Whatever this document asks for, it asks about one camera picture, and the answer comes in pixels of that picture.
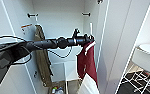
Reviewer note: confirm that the dark grey hanging garment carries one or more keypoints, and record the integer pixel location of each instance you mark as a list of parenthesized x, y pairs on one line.
[(42, 63)]

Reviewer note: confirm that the white wardrobe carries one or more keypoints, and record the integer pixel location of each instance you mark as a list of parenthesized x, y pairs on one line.
[(64, 33)]

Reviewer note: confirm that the white wardrobe door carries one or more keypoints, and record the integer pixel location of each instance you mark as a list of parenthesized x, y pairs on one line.
[(121, 40), (11, 26)]

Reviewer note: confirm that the pale clothes hanger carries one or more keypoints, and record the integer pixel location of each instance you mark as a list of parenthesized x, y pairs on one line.
[(90, 28)]

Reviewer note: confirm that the pale blue item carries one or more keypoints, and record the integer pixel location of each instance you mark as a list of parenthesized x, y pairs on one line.
[(57, 90)]

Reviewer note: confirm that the black rail bracket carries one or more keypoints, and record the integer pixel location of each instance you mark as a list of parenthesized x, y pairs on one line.
[(86, 14), (32, 15)]

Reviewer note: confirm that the red jacket white sleeves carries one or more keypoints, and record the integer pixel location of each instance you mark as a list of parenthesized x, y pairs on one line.
[(87, 63)]

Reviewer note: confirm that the white sticker orange band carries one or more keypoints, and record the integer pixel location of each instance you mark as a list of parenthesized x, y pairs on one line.
[(26, 26)]

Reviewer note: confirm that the white inner shelf unit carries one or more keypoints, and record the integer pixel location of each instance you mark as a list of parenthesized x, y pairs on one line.
[(71, 71)]

